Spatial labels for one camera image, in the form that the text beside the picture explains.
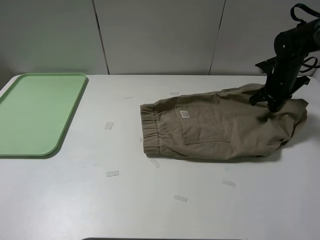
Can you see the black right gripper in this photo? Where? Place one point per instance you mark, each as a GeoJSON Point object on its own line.
{"type": "Point", "coordinates": [281, 83]}

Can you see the khaki shorts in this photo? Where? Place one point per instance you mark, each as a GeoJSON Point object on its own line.
{"type": "Point", "coordinates": [218, 126]}

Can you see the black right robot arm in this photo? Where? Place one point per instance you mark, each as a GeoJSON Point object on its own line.
{"type": "Point", "coordinates": [291, 48]}

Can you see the green plastic tray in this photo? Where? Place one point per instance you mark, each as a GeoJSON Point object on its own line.
{"type": "Point", "coordinates": [35, 111]}

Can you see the clear tape strip front right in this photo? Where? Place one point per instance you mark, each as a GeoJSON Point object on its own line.
{"type": "Point", "coordinates": [228, 183]}

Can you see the clear tape strip near waistband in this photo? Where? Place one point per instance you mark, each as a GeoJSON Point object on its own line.
{"type": "Point", "coordinates": [155, 163]}

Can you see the clear tape strip front centre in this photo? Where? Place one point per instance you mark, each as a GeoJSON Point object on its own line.
{"type": "Point", "coordinates": [180, 198]}

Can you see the clear tape strip mid left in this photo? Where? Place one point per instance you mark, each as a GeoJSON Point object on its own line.
{"type": "Point", "coordinates": [109, 125]}

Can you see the clear tape strip front left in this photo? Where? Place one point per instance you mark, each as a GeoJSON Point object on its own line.
{"type": "Point", "coordinates": [112, 173]}

